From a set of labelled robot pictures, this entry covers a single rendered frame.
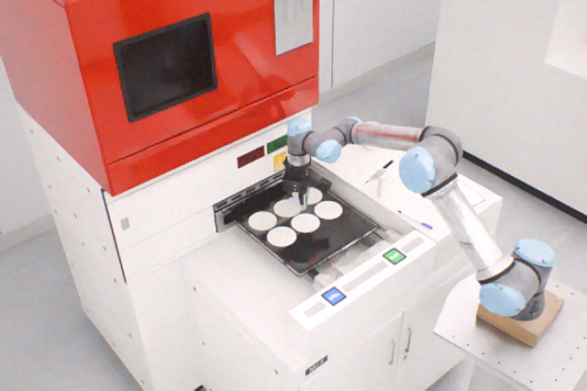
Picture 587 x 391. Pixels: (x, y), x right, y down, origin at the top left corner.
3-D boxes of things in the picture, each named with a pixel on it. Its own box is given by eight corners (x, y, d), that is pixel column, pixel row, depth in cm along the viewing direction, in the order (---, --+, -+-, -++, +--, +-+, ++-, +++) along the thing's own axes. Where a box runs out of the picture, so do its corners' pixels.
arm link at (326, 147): (349, 134, 207) (323, 122, 213) (327, 149, 200) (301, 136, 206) (348, 154, 212) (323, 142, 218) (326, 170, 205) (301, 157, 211)
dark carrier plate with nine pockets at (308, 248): (237, 220, 230) (237, 219, 230) (310, 182, 247) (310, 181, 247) (299, 273, 209) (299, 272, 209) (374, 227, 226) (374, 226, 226)
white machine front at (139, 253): (124, 282, 218) (100, 188, 193) (307, 184, 258) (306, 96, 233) (128, 286, 216) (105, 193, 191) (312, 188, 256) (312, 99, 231)
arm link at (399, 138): (476, 119, 185) (344, 108, 219) (456, 135, 179) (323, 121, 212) (480, 156, 190) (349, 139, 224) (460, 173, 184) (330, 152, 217)
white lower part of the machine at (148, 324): (86, 323, 311) (42, 189, 260) (227, 247, 351) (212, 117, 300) (162, 424, 268) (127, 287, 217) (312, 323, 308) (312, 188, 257)
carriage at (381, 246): (312, 290, 209) (312, 284, 207) (391, 240, 227) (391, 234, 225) (328, 305, 204) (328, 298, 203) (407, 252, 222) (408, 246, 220)
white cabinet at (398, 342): (203, 396, 278) (178, 260, 227) (363, 288, 325) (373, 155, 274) (299, 511, 239) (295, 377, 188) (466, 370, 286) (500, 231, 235)
